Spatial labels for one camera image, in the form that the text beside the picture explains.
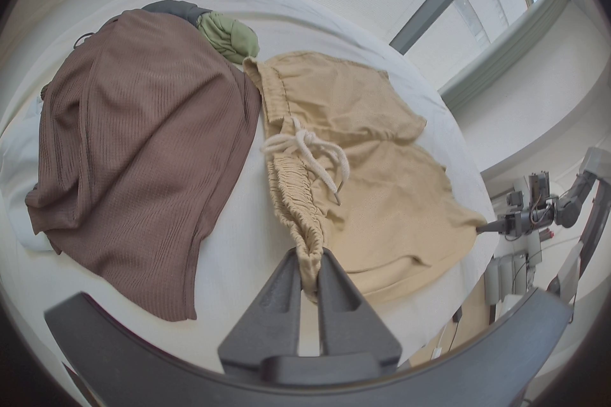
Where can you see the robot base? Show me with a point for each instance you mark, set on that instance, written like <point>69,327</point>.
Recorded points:
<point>510,273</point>

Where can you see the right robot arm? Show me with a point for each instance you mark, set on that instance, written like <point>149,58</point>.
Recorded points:
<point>568,204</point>

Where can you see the brown garment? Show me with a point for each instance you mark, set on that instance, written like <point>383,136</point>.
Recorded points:
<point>143,147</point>

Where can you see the bed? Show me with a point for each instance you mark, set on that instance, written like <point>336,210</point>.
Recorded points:
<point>310,27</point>

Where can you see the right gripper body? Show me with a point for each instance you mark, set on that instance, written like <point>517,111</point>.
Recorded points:
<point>513,223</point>

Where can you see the green garment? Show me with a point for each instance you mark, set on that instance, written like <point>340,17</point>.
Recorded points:
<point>229,37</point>

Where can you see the black garment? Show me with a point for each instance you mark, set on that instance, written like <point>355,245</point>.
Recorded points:
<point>172,9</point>

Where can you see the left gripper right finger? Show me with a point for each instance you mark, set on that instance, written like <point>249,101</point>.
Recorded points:
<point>353,324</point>

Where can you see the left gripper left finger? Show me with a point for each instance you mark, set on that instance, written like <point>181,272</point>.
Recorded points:
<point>272,324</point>

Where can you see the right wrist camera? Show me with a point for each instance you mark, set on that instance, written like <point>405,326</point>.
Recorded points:
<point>515,198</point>

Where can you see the tan shorts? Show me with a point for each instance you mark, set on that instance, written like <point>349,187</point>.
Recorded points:
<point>382,195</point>

